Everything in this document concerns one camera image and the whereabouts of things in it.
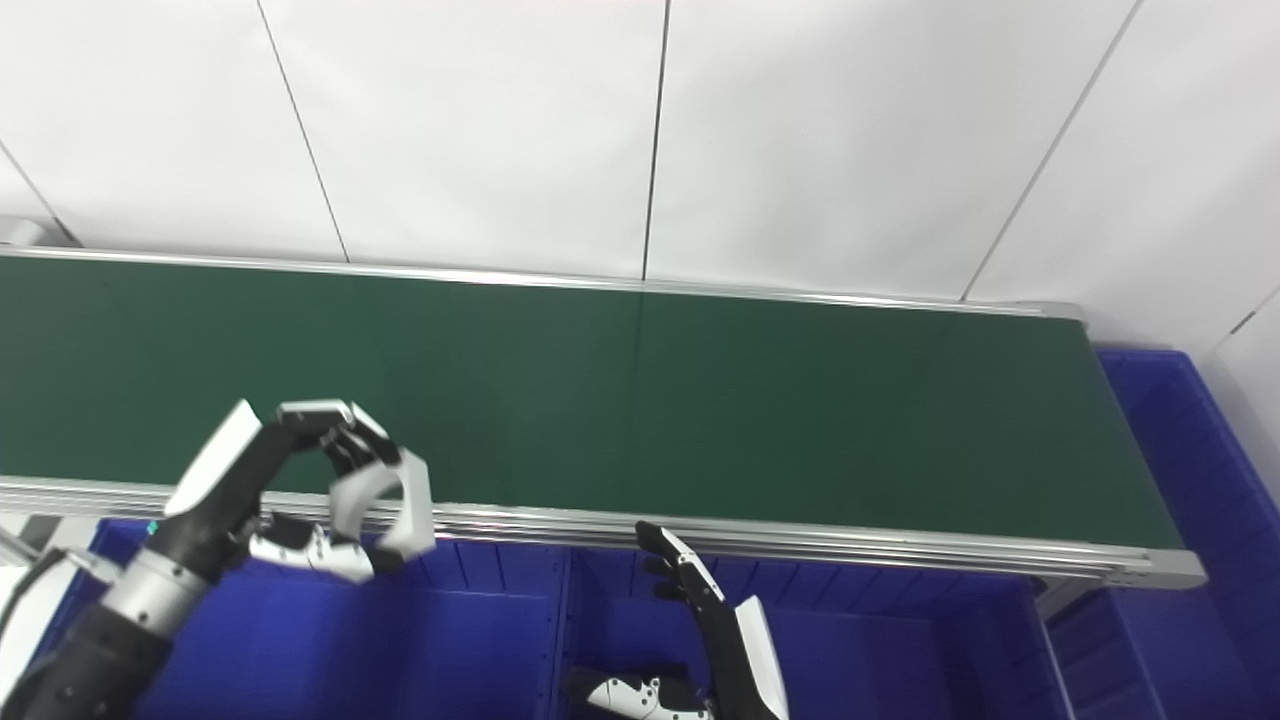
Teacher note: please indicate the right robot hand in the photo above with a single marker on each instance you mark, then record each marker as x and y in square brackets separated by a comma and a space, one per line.
[745, 660]

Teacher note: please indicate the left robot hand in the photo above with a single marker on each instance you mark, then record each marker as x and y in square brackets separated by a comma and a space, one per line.
[220, 490]

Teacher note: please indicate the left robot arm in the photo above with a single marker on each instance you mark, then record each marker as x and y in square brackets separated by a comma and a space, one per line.
[90, 660]

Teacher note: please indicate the black rectangular part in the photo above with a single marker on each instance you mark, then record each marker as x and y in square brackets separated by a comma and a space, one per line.
[665, 672]

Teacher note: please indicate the blue plastic bin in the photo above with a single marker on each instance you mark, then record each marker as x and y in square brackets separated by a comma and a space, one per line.
[1180, 620]
[880, 650]
[450, 640]

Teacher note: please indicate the green conveyor belt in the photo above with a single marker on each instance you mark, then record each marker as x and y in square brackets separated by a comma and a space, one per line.
[700, 400]
[800, 535]

